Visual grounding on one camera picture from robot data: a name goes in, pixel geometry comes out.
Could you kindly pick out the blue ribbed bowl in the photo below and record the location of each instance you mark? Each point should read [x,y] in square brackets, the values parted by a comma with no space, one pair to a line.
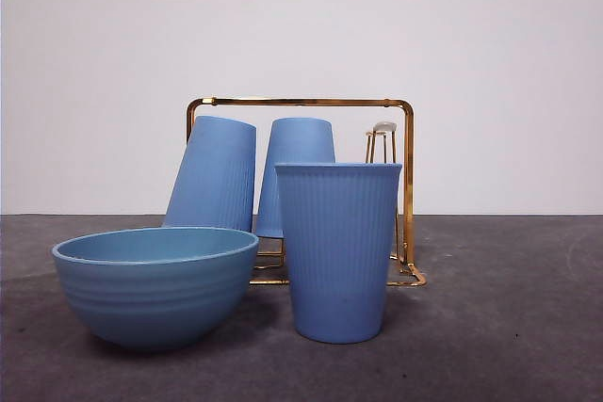
[155,298]

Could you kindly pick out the blue ribbed plastic cup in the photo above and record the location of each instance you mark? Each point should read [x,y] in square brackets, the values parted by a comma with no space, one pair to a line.
[214,171]
[301,143]
[337,256]

